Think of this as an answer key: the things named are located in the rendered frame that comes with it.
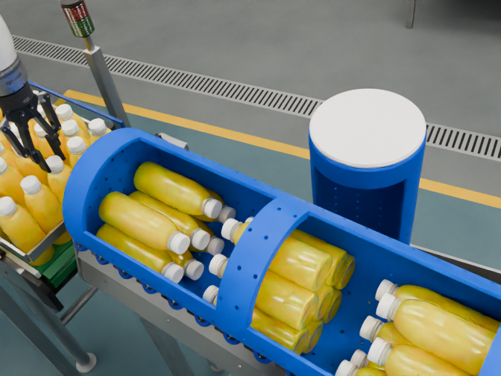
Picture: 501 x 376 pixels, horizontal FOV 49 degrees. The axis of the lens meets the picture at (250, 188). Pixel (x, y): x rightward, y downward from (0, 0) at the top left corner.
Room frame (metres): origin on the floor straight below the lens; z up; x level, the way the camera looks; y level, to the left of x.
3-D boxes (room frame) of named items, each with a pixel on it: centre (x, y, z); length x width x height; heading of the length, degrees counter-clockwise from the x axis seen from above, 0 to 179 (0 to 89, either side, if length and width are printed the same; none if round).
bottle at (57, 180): (0.97, 0.45, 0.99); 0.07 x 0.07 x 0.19
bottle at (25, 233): (0.86, 0.55, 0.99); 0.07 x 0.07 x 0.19
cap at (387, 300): (0.41, -0.18, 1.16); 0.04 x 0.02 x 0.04; 137
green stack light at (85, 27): (1.42, 0.38, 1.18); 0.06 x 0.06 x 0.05
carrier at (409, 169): (0.96, -0.31, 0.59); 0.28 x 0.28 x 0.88
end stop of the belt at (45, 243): (0.95, 0.40, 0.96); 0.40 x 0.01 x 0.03; 137
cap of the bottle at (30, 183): (0.91, 0.50, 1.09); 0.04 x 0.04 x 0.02
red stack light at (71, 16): (1.42, 0.38, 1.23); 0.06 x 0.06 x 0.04
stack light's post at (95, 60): (1.42, 0.38, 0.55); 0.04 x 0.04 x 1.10; 47
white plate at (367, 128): (0.96, -0.31, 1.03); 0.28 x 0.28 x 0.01
